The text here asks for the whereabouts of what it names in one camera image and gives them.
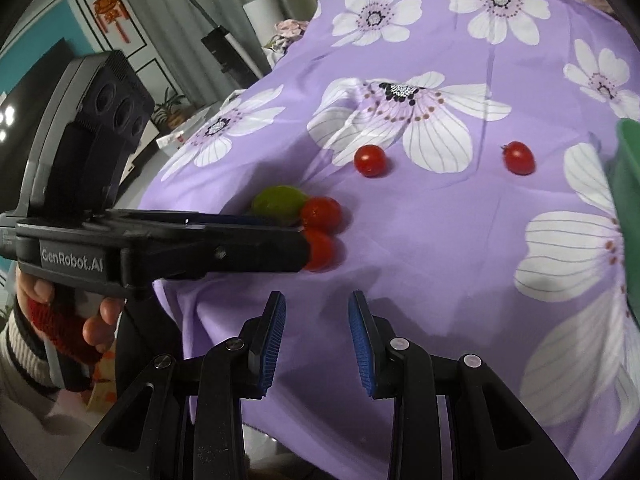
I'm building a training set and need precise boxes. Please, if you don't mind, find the red cherry tomato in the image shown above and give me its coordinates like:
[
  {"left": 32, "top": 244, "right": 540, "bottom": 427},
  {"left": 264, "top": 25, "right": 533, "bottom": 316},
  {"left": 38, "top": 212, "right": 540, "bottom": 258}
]
[
  {"left": 354, "top": 144, "right": 387, "bottom": 178},
  {"left": 303, "top": 229, "right": 335, "bottom": 271},
  {"left": 299, "top": 196, "right": 343, "bottom": 234},
  {"left": 502, "top": 141, "right": 536, "bottom": 176}
]

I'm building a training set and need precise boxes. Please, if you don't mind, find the green plastic bowl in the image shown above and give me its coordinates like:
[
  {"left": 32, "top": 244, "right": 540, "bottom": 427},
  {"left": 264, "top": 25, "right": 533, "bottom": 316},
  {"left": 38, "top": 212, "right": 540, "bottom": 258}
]
[{"left": 605, "top": 118, "right": 640, "bottom": 322}]

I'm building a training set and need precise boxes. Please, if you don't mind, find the left forearm striped sleeve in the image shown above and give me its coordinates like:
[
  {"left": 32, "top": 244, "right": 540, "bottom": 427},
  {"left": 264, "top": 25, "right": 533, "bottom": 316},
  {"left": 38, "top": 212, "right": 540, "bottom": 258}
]
[{"left": 1, "top": 308, "right": 60, "bottom": 412}]

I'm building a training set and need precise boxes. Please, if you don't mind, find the left hand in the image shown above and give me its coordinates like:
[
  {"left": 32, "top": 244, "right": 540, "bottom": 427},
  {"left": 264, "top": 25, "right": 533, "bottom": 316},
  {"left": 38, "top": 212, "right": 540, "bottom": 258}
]
[{"left": 15, "top": 266, "right": 125, "bottom": 353}]

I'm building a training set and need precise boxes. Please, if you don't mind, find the green lime fruit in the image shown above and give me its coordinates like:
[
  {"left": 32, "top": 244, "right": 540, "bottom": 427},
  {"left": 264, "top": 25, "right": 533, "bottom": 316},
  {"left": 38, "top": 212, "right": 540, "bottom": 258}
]
[{"left": 250, "top": 185, "right": 309, "bottom": 226}]

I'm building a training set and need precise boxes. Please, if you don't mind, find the potted plant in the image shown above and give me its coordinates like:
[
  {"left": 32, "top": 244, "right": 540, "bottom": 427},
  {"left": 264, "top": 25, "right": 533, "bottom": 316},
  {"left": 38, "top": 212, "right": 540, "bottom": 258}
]
[{"left": 151, "top": 88, "right": 193, "bottom": 131}]

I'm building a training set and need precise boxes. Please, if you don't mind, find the floral cloth pile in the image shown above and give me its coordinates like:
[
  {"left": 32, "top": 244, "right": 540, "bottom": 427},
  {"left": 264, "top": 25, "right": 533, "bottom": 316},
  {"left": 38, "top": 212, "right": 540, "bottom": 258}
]
[{"left": 262, "top": 20, "right": 309, "bottom": 68}]

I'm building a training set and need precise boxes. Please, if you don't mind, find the white cylinder lamp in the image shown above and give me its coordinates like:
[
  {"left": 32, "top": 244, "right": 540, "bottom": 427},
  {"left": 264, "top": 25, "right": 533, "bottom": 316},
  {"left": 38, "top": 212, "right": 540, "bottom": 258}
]
[{"left": 243, "top": 0, "right": 285, "bottom": 44}]

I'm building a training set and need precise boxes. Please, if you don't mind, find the red chinese knot decoration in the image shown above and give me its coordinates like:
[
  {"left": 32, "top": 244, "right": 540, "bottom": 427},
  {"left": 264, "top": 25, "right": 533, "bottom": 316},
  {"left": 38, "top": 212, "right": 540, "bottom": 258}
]
[{"left": 92, "top": 0, "right": 130, "bottom": 44}]

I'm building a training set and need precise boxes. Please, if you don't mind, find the purple floral tablecloth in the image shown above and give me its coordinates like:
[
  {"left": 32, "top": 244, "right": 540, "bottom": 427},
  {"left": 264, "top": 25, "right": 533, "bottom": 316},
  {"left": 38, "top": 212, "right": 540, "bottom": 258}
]
[{"left": 141, "top": 0, "right": 639, "bottom": 479}]

